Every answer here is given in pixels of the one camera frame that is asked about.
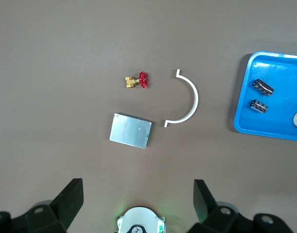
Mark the long dark cylindrical capacitor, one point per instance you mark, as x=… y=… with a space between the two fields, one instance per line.
x=263 y=87

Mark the brass valve red handwheel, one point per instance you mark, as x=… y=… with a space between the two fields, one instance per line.
x=129 y=82

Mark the white semicircular bracket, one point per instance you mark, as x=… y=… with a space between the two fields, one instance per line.
x=196 y=102

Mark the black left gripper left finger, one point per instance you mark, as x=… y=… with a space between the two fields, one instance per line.
x=63 y=208

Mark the brown table cover sheet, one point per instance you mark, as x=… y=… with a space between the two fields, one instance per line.
x=66 y=72

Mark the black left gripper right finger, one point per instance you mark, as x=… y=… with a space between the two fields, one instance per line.
x=206 y=206

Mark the blue plastic tray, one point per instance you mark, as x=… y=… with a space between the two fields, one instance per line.
x=279 y=116

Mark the short dark cylindrical capacitor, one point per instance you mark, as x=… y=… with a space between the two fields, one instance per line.
x=258 y=106

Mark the silver metal box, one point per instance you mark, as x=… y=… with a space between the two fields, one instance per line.
x=130 y=131

